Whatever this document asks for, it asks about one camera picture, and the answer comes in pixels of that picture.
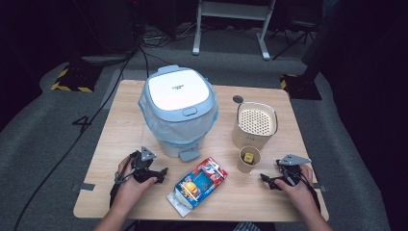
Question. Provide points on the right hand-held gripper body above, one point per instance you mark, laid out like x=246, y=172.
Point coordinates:
x=292, y=171

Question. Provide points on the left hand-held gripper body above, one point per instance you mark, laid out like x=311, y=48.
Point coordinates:
x=142, y=170

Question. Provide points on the brown paper cup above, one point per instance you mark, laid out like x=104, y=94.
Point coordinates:
x=245, y=168

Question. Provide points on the small yellow scrap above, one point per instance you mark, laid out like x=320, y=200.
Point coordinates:
x=249, y=157

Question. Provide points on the person's right hand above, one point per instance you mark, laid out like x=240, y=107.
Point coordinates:
x=301, y=192

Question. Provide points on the person's left hand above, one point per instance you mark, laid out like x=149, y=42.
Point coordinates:
x=128, y=192

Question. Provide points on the grey tape piece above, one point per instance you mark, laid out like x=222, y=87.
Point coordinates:
x=84, y=186
x=320, y=188

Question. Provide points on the beige perforated canister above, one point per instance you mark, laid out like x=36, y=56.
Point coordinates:
x=248, y=140

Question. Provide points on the person's dark clothing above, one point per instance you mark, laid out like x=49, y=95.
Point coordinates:
x=192, y=226

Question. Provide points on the black yellow striped base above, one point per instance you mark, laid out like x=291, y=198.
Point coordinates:
x=301, y=88
x=75, y=78

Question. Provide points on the dark round table grommet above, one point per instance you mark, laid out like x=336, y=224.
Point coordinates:
x=238, y=98

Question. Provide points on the grey flat stand base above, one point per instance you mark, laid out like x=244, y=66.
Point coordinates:
x=106, y=59

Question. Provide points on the black tripod stand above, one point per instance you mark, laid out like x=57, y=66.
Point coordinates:
x=298, y=35

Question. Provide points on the white metal stand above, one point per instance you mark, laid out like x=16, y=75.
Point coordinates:
x=232, y=11

